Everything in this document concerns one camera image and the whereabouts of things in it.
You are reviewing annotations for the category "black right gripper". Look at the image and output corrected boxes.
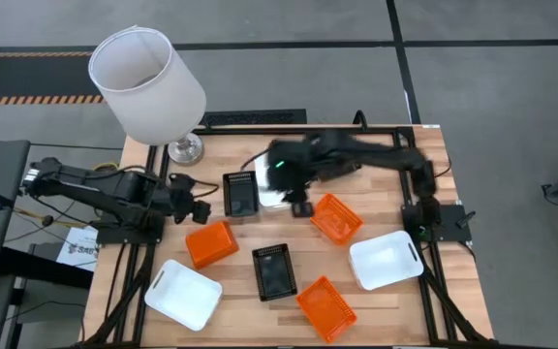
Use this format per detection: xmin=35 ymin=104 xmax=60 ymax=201
xmin=263 ymin=138 xmax=317 ymax=218

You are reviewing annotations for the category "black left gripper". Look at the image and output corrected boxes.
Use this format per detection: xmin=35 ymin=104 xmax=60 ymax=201
xmin=167 ymin=173 xmax=212 ymax=226

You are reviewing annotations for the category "orange plastic basket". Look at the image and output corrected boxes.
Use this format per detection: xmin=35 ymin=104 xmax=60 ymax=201
xmin=309 ymin=192 xmax=364 ymax=246
xmin=295 ymin=275 xmax=358 ymax=344
xmin=184 ymin=220 xmax=240 ymax=270

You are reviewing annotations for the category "white plastic basket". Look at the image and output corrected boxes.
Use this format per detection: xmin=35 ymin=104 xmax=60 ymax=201
xmin=348 ymin=230 xmax=425 ymax=292
xmin=253 ymin=152 xmax=295 ymax=210
xmin=143 ymin=259 xmax=224 ymax=333

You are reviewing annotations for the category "black floor vent grille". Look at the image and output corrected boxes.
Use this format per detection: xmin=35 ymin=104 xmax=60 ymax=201
xmin=200 ymin=108 xmax=308 ymax=128

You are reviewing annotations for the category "white printed paper sheet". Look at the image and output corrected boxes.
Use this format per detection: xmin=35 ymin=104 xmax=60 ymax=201
xmin=55 ymin=225 xmax=100 ymax=272

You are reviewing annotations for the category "white shade table lamp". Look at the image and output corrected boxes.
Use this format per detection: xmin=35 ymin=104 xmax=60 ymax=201
xmin=87 ymin=25 xmax=208 ymax=166

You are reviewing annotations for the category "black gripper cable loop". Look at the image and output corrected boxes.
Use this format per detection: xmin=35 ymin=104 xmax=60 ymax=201
xmin=238 ymin=147 xmax=273 ymax=172

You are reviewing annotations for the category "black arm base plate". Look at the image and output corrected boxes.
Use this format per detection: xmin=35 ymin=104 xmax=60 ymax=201
xmin=401 ymin=203 xmax=474 ymax=243
xmin=95 ymin=212 xmax=165 ymax=245

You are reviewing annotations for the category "yellow cable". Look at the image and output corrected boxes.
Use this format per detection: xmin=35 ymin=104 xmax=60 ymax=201
xmin=13 ymin=206 xmax=94 ymax=230

